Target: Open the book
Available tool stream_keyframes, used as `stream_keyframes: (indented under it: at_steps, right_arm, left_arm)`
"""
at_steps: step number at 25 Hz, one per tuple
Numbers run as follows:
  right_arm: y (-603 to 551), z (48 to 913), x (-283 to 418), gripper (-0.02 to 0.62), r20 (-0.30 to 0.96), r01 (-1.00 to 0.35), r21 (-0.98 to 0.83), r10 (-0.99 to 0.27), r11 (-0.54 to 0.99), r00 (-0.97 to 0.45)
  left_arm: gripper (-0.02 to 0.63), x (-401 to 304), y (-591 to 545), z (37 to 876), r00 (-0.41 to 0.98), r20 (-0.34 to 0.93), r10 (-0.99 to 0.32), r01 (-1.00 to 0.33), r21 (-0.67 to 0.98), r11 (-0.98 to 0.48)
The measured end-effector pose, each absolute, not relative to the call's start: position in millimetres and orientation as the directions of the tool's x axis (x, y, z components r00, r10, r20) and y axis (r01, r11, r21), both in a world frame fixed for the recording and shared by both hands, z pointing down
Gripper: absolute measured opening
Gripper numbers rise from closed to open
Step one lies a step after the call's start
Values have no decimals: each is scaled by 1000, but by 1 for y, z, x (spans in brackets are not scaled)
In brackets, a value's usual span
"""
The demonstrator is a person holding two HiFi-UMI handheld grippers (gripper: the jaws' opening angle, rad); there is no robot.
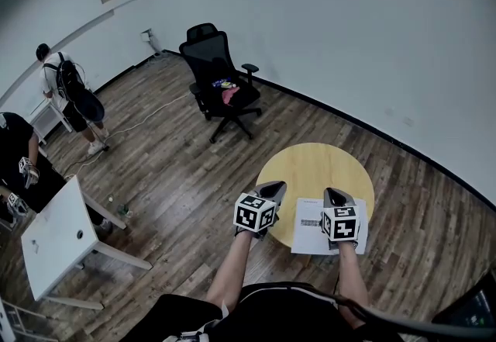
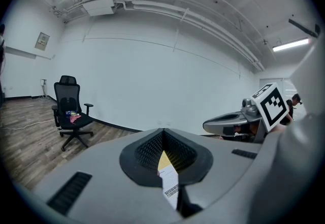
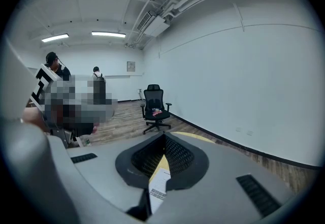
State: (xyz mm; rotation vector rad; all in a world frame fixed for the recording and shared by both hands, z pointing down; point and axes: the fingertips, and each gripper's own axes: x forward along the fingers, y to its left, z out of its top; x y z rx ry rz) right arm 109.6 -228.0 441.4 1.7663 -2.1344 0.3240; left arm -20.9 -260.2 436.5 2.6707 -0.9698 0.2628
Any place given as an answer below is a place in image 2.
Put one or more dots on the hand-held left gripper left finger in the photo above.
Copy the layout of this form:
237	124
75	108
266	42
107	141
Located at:
101	179

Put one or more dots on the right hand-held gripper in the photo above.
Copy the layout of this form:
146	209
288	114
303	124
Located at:
271	106

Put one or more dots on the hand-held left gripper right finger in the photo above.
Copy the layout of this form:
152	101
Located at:
223	167

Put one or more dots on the yellow and white booklet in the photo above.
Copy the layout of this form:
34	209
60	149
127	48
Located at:
170	187

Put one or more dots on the person's right hand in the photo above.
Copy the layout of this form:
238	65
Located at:
237	131

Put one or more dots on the round yellow wooden table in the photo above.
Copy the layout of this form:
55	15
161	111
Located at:
165	160

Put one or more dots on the pink cloth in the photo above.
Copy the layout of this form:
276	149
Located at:
75	119

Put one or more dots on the blue snack packet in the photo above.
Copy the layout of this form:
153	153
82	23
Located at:
70	113

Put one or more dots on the white framed glass door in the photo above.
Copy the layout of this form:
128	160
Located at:
289	88

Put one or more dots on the black mesh office chair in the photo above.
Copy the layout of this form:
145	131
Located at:
67	93

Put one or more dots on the ceiling light tube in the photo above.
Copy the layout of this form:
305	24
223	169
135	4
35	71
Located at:
290	44

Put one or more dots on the white ceiling pipes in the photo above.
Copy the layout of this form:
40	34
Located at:
172	11

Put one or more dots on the unlit dark ceiling lamp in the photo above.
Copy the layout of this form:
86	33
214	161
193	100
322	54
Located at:
303	28

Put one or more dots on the white ceiling air conditioner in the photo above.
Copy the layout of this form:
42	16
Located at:
99	7

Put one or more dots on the white wall socket box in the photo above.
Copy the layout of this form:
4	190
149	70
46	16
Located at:
43	82

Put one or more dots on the grey wall electrical panel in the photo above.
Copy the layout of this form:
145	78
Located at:
42	41

